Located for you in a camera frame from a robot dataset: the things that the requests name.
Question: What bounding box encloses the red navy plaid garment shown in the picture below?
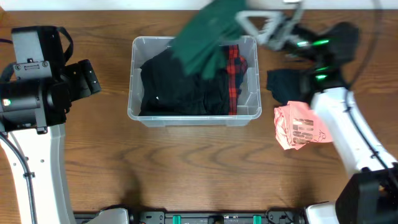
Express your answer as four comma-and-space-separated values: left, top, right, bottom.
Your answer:
222, 45, 248, 115

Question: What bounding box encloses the dark green garment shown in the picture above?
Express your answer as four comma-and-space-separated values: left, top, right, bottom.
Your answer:
171, 0, 246, 80

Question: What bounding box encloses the black garment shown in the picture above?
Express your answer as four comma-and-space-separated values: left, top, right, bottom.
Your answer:
139, 49, 229, 116

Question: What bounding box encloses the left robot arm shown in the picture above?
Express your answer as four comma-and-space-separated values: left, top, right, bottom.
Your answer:
1, 60, 101, 223

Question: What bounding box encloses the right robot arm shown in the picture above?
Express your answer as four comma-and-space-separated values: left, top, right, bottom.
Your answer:
236, 9, 397, 223

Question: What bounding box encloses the clear plastic storage container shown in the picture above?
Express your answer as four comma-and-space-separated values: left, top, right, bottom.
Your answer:
127, 35, 262, 128

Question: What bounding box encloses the dark navy folded garment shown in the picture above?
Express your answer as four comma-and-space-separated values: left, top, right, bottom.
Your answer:
266, 69, 311, 105

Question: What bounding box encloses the pink printed garment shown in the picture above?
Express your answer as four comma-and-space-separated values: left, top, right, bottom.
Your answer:
274, 101, 333, 150

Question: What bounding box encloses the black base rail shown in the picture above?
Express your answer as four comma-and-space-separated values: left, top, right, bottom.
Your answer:
74, 205, 308, 224

